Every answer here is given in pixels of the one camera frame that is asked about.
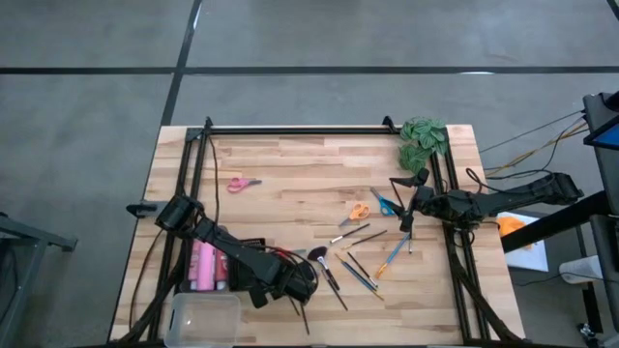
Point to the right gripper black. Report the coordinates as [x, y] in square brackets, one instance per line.
[424, 200]

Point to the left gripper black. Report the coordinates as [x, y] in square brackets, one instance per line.
[287, 287]

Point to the black marker pen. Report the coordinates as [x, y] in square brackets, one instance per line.
[295, 307]

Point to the long black paintbrush silver ferrule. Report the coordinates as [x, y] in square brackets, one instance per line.
[341, 300]

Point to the red paint bottle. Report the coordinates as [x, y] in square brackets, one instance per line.
[221, 270]

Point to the blue paintbrush yellow ends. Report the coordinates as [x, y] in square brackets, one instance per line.
[360, 278]

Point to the light pink paint bottle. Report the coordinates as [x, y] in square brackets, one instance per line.
[206, 268]

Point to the thin black paintbrush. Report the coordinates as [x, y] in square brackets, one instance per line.
[362, 269]

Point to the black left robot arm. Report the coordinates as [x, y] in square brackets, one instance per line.
[242, 256]

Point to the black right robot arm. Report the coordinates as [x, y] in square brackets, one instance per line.
[508, 195]

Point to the thin brown paintbrush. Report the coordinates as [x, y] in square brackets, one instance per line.
[397, 194]

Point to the blue scissors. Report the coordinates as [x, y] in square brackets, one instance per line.
[382, 200]

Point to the short black paintbrush silver ferrule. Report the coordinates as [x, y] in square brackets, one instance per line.
[410, 244]

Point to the black mesh basket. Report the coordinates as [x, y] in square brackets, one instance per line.
[254, 241]

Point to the green striped potted plant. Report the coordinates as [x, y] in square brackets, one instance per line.
[421, 145]

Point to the blue and orange paintbrush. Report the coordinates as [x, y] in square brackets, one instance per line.
[392, 256]

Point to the black paintbrush yellow ferrule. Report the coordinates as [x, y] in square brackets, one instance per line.
[365, 239]

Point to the orange scissors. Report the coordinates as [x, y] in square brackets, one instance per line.
[349, 220]

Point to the clear plastic container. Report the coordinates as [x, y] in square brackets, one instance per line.
[203, 321]

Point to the orange cloth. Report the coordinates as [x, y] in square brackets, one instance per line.
[510, 226]

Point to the pink scissors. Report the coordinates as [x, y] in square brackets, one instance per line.
[247, 183]

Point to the white sheet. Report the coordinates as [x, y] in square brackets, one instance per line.
[532, 258]

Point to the black diagonal beam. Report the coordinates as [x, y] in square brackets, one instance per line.
[546, 227]

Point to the white paper roll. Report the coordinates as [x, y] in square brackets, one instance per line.
[580, 270]

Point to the monitor with blue screen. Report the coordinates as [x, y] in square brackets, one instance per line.
[604, 137]

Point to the grey metal stand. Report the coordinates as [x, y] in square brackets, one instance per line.
[29, 237]

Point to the black aluminium table frame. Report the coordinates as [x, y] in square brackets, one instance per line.
[300, 130]

